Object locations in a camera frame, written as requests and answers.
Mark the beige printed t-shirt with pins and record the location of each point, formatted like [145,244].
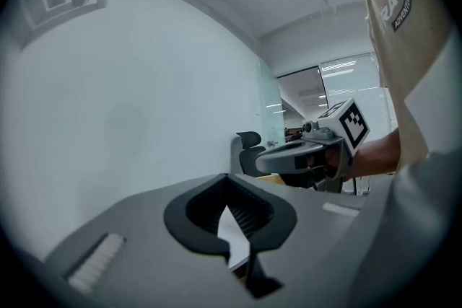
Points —
[397,47]

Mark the person's right hand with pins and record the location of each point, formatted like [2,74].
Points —
[332,162]

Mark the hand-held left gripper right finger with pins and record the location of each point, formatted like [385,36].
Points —
[310,227]

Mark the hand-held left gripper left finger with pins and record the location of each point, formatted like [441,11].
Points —
[144,245]

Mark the person's right forearm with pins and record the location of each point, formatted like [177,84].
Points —
[379,153]

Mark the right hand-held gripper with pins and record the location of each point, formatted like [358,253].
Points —
[352,126]

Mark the white window blinds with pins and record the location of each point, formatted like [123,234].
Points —
[353,83]

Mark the black office chair with headrest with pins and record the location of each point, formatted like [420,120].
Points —
[249,151]

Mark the frosted glass door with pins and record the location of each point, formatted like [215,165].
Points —
[270,101]

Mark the white box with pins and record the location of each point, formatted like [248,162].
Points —
[234,241]

